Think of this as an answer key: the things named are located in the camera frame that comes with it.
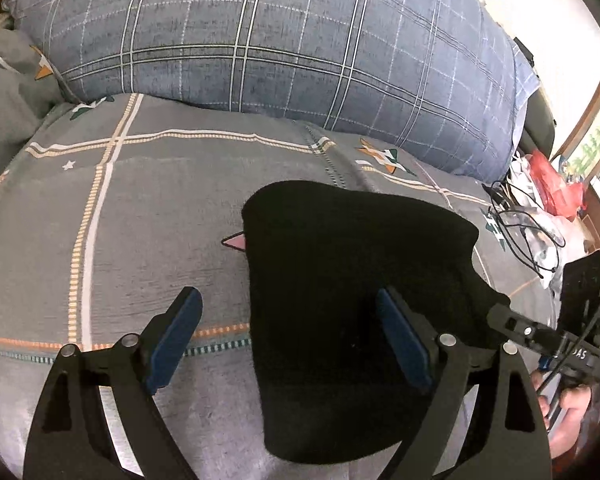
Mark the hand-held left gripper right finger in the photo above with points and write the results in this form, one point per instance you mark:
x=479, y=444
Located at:
x=405, y=340

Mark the grey printed bedsheet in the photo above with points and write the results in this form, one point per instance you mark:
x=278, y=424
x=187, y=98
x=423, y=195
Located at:
x=155, y=210

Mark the dark chair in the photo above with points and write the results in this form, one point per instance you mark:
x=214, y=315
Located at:
x=537, y=120

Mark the blue plaid pillow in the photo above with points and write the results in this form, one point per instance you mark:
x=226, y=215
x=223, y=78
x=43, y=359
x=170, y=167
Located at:
x=280, y=45

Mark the black pants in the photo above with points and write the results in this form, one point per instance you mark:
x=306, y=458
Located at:
x=330, y=285

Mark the grey printed quilt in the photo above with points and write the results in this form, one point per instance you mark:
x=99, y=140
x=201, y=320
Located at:
x=10, y=105

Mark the green wall poster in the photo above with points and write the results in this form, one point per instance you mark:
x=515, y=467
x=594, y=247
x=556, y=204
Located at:
x=595, y=145

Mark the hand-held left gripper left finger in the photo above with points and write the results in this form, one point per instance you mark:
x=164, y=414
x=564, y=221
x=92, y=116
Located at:
x=175, y=340

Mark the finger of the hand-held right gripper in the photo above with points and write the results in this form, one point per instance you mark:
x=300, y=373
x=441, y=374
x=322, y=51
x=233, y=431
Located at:
x=530, y=331

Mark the white plastic bag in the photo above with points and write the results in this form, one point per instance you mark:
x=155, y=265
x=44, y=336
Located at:
x=540, y=230

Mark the red plastic bag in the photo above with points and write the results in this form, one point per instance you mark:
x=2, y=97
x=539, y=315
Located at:
x=555, y=185

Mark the person's right hand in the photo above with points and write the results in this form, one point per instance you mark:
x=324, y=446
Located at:
x=570, y=410

